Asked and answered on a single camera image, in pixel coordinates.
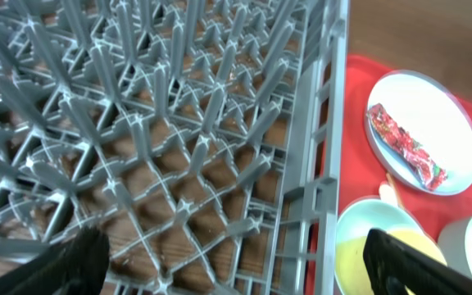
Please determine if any red snack wrapper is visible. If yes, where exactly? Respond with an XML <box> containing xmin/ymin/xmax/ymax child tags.
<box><xmin>367</xmin><ymin>103</ymin><xmax>448</xmax><ymax>191</ymax></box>

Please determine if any light blue round plate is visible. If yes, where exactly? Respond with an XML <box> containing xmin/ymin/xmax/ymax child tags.
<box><xmin>364</xmin><ymin>70</ymin><xmax>472</xmax><ymax>196</ymax></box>

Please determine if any wooden chopstick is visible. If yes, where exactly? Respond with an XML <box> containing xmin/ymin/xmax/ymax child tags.
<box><xmin>386</xmin><ymin>172</ymin><xmax>405</xmax><ymax>209</ymax></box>

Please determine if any light blue bowl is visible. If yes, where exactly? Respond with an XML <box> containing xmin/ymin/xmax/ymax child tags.
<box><xmin>334</xmin><ymin>198</ymin><xmax>427</xmax><ymax>293</ymax></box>

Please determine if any white plastic fork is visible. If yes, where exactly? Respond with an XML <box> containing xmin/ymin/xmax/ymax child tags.
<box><xmin>379</xmin><ymin>182</ymin><xmax>400</xmax><ymax>207</ymax></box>

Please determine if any yellow plastic cup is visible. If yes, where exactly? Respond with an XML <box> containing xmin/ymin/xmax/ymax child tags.
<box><xmin>335</xmin><ymin>228</ymin><xmax>447</xmax><ymax>295</ymax></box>

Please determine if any grey plastic dishwasher rack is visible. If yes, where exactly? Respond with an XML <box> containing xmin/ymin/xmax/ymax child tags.
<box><xmin>0</xmin><ymin>0</ymin><xmax>349</xmax><ymax>294</ymax></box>

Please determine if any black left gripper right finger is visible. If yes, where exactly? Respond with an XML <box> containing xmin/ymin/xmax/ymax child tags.
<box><xmin>363</xmin><ymin>229</ymin><xmax>472</xmax><ymax>295</ymax></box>

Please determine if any red plastic tray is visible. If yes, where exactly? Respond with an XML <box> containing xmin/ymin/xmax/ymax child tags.
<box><xmin>303</xmin><ymin>53</ymin><xmax>472</xmax><ymax>295</ymax></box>

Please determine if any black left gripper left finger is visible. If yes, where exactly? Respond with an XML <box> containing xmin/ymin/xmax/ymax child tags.
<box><xmin>0</xmin><ymin>227</ymin><xmax>110</xmax><ymax>295</ymax></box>

